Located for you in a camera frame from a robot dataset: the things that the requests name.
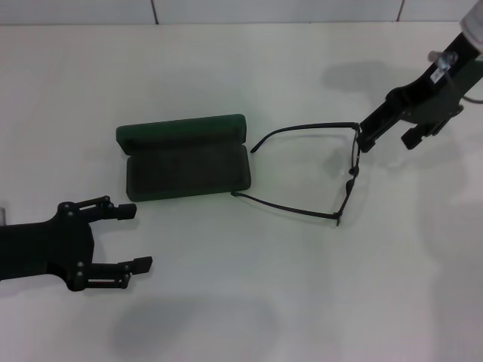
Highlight green glasses case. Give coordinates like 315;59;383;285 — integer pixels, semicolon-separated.
115;113;252;204

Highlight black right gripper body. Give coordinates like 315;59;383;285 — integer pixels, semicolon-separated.
384;32;483;125

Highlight right arm connector cable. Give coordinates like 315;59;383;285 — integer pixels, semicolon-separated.
428;51;483;105

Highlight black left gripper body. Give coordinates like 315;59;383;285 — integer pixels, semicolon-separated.
0;201;95;293

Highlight black glasses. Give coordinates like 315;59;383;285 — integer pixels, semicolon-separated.
230;121;362;227

